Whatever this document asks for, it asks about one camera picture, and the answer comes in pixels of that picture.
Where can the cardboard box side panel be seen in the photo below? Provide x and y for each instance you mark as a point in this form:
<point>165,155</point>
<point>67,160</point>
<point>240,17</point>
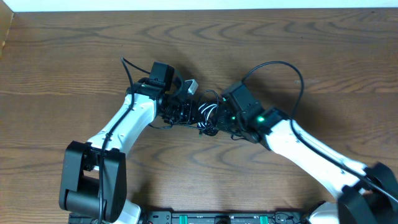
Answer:
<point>6,17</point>

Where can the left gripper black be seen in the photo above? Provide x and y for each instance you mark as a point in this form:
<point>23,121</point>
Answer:
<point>190,106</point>

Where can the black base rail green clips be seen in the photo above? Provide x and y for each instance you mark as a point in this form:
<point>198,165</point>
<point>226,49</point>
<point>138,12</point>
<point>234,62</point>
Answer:
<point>166,217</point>

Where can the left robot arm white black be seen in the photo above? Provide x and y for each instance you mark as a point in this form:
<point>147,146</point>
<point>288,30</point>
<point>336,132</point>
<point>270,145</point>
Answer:
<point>94,183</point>

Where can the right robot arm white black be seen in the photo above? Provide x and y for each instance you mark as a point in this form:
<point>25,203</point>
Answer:
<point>363,194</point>

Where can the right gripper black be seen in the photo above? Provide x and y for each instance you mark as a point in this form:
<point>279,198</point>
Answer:
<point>222,112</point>

